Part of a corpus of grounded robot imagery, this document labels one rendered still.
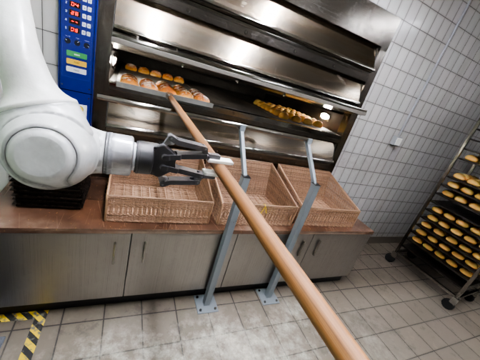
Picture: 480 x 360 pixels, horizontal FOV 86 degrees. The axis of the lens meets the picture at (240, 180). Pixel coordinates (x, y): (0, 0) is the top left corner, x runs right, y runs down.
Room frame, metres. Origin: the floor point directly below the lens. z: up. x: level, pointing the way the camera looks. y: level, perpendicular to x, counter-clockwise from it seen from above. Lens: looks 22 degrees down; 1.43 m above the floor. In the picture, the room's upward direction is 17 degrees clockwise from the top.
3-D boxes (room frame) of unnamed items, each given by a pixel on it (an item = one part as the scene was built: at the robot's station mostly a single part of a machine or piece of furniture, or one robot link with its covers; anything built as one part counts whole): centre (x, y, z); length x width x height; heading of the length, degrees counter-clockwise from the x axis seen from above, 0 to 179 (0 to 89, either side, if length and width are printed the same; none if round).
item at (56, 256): (1.56, 0.03, 0.29); 2.42 x 0.56 x 0.58; 118
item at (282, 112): (2.53, -0.24, 1.21); 0.61 x 0.48 x 0.06; 28
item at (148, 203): (1.37, 0.45, 0.72); 0.56 x 0.49 x 0.28; 117
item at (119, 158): (0.51, 0.27, 1.20); 0.09 x 0.06 x 0.09; 28
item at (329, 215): (1.93, -0.61, 0.72); 0.56 x 0.49 x 0.28; 116
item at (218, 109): (1.89, 0.08, 1.16); 1.80 x 0.06 x 0.04; 118
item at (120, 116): (1.87, 0.07, 1.02); 1.79 x 0.11 x 0.19; 118
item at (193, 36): (1.87, 0.07, 1.54); 1.79 x 0.11 x 0.19; 118
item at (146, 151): (0.55, 0.20, 1.20); 0.09 x 0.07 x 0.08; 118
